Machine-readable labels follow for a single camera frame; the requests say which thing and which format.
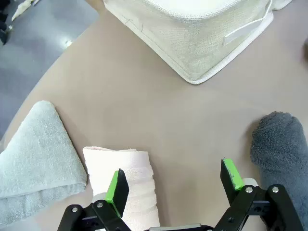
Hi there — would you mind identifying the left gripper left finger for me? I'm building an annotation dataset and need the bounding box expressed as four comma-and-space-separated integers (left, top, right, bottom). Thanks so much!
57, 168, 132, 231

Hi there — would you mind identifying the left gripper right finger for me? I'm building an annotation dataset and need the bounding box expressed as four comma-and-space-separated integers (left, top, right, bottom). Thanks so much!
214, 156, 306, 231

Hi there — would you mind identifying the pink towel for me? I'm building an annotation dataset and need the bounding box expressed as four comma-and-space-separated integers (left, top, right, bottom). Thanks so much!
82, 146, 161, 228

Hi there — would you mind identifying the dark grey towel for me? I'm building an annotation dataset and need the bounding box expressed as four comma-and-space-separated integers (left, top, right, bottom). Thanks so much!
250, 111, 308, 231

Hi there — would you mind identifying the pale teal triangle-folded towel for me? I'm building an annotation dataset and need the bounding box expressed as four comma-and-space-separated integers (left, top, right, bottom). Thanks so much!
0, 100, 88, 222

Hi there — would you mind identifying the cream fabric bin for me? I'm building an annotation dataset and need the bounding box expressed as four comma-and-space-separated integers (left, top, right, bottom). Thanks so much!
102, 0, 275, 85
271, 0, 294, 11

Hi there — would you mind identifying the cream cloth on floor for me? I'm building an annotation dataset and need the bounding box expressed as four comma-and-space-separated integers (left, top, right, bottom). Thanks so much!
11, 0, 40, 22

